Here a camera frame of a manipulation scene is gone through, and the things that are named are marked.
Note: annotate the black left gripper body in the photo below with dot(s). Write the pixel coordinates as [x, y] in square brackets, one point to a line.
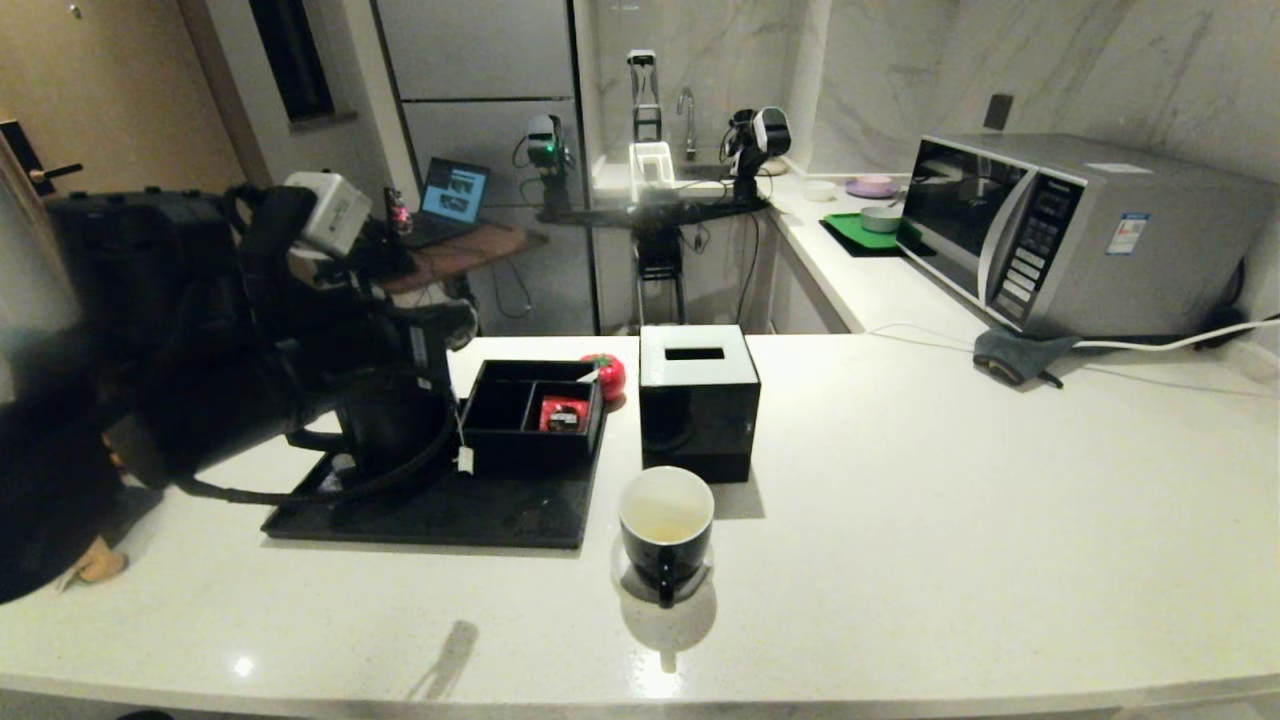
[395, 350]

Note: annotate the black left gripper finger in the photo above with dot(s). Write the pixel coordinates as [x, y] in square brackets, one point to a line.
[455, 340]
[450, 312]

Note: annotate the black electric kettle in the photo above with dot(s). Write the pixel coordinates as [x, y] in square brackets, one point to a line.
[390, 430]

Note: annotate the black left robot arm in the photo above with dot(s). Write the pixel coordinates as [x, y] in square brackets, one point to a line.
[150, 400]

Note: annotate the red tea packet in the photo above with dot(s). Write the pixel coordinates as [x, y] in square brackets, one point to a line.
[555, 415]

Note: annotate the wooden desk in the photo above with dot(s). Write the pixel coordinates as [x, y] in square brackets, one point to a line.
[480, 252]

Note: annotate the black compartment organizer box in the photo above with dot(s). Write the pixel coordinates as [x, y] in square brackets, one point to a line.
[500, 410]

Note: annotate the open laptop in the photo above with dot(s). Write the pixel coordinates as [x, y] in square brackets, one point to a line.
[455, 192]

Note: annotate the red tomato kitchen timer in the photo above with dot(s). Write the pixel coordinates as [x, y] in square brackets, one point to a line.
[610, 375]

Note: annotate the black serving tray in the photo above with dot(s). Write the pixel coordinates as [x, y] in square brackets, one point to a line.
[500, 520]

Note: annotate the black tissue box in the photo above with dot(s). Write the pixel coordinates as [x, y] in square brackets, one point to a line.
[700, 420]

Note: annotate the dark window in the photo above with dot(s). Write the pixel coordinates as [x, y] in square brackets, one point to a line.
[290, 60]

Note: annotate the chrome faucet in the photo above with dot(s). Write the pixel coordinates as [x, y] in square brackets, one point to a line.
[690, 128]

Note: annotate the black mug white inside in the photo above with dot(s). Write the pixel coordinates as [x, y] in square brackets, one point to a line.
[665, 560]

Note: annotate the tan cloth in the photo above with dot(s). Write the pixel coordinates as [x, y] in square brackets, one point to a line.
[95, 565]

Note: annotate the tan wooden door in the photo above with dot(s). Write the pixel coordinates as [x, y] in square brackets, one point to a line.
[120, 80]

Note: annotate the small white bowl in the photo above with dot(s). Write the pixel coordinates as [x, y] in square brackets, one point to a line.
[820, 187]

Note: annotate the green tray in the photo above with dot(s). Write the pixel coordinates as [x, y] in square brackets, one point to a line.
[850, 228]

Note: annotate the grey bowl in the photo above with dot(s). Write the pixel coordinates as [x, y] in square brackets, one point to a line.
[880, 217]

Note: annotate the purple plate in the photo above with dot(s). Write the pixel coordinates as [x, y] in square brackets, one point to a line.
[872, 185]

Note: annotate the dark grey cloth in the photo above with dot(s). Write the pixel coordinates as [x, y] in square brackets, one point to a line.
[1010, 352]

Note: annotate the silver microwave oven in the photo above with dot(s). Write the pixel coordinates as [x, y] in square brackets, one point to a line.
[1150, 258]

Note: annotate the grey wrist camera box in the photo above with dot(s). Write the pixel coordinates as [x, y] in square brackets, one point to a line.
[330, 212]

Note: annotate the dark wall socket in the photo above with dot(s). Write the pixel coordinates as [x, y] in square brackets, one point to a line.
[998, 109]

